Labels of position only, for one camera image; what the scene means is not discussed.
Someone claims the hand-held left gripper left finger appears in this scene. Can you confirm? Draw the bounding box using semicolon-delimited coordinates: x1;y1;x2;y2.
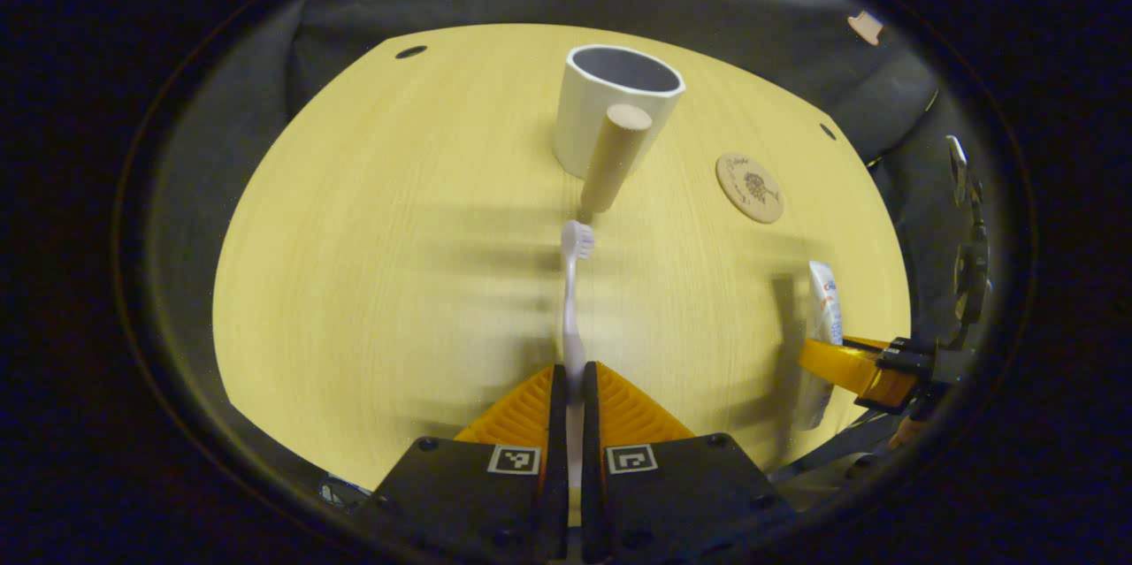
352;363;570;564

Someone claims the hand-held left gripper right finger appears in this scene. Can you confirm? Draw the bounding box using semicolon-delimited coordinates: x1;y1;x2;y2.
581;361;797;564

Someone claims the white toothbrush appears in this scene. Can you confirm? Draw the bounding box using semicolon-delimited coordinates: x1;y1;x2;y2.
560;220;595;495

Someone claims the round wooden coaster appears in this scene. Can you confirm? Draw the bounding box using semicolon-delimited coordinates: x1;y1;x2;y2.
715;152;785;225

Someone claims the white cup with wooden handle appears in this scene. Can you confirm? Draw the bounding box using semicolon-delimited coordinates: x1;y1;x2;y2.
552;44;687;224

